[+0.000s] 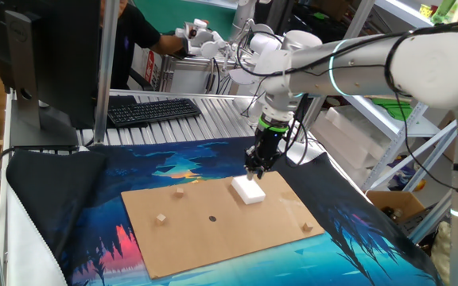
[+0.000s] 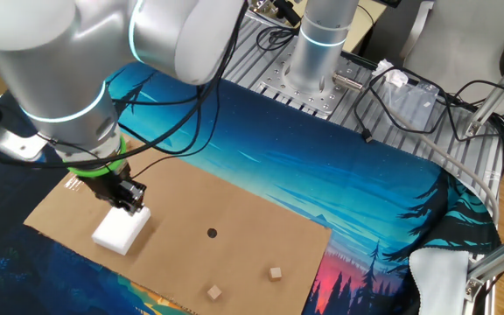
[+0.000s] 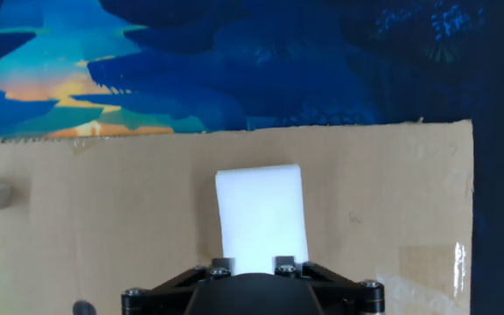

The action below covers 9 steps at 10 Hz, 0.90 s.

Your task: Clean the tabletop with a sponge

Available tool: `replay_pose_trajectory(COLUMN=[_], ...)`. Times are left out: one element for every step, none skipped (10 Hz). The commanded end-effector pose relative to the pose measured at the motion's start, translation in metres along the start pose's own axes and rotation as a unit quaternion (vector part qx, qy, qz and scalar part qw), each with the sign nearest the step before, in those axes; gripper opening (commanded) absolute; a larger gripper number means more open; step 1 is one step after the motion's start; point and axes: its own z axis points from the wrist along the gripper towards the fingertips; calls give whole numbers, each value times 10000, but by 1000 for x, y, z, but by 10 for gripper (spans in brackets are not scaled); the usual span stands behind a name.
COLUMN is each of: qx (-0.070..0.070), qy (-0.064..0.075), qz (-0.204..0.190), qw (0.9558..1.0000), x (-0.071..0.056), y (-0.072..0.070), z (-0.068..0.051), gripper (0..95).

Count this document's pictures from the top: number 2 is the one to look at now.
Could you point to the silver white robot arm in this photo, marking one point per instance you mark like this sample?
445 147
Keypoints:
59 65

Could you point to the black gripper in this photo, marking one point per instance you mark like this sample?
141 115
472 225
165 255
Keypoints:
109 186

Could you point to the aluminium frame post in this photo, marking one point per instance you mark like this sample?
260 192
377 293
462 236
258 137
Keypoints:
497 89
497 262

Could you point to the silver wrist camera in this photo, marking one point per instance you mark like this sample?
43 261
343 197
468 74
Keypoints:
11 142

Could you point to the grey chair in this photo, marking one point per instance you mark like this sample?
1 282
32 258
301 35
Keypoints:
462 39

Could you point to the white rectangular sponge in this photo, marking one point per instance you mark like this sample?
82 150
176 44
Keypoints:
118 232

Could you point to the crumpled white paper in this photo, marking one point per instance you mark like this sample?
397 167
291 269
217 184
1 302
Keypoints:
394 78

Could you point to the clear plastic bag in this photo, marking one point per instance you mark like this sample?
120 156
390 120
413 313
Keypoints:
409 105

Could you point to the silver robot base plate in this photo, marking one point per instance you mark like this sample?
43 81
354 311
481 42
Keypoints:
317 100

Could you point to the small wooden cube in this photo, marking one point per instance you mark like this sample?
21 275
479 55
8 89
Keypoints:
214 292
275 274

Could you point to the brown cardboard sheet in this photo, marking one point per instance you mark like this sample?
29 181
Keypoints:
234 262

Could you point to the printed landscape cloth mat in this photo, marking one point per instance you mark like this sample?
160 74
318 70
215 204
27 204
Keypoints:
300 144

